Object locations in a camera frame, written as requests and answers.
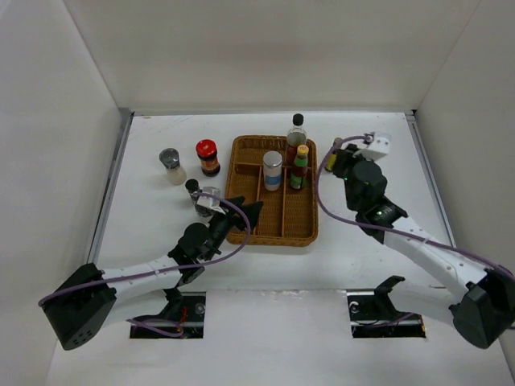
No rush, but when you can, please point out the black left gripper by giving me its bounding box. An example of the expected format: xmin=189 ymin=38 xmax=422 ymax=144
xmin=203 ymin=196 xmax=262 ymax=261

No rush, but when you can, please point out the green label chili sauce bottle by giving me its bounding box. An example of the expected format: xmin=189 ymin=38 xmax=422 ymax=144
xmin=290 ymin=145 xmax=309 ymax=190

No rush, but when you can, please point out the tall dark soy sauce bottle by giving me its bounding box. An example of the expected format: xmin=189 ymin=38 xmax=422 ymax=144
xmin=285 ymin=113 xmax=307 ymax=165

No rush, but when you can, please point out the silver lid white pepper jar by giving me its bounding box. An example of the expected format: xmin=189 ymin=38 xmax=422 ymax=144
xmin=262 ymin=150 xmax=282 ymax=191

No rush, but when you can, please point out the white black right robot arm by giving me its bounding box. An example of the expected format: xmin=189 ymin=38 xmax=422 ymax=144
xmin=332 ymin=144 xmax=514 ymax=349

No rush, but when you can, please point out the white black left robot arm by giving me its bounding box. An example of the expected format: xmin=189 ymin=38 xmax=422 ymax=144
xmin=39 ymin=196 xmax=264 ymax=351

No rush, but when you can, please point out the yellow label sesame oil bottle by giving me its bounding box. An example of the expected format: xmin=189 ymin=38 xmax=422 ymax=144
xmin=324 ymin=138 xmax=343 ymax=173

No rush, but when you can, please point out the brown wicker divided basket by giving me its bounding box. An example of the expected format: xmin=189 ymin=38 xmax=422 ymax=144
xmin=225 ymin=135 xmax=318 ymax=247

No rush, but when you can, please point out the small black pepper grinder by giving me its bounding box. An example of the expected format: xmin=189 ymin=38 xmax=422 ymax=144
xmin=185 ymin=179 xmax=200 ymax=202

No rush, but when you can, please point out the red lid chili sauce jar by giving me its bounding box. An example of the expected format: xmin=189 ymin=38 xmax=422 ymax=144
xmin=196 ymin=139 xmax=220 ymax=177

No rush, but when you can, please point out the clear salt grinder black top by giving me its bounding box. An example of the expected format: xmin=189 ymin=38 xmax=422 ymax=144
xmin=159 ymin=148 xmax=187 ymax=185

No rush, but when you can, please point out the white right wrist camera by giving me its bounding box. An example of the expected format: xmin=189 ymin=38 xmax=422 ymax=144
xmin=356 ymin=131 xmax=391 ymax=162

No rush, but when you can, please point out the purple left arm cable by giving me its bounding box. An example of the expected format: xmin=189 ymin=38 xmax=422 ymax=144
xmin=38 ymin=191 xmax=253 ymax=339

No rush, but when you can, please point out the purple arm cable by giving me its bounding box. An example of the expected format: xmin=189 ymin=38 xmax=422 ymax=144
xmin=315 ymin=134 xmax=515 ymax=329
xmin=38 ymin=191 xmax=253 ymax=339

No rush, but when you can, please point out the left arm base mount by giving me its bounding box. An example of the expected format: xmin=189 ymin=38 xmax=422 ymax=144
xmin=129 ymin=289 xmax=207 ymax=340

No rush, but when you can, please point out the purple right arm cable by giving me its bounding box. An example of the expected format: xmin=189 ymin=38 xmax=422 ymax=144
xmin=315 ymin=134 xmax=515 ymax=329

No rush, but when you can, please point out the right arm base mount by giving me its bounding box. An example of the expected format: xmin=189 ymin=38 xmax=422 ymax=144
xmin=347 ymin=275 xmax=426 ymax=339

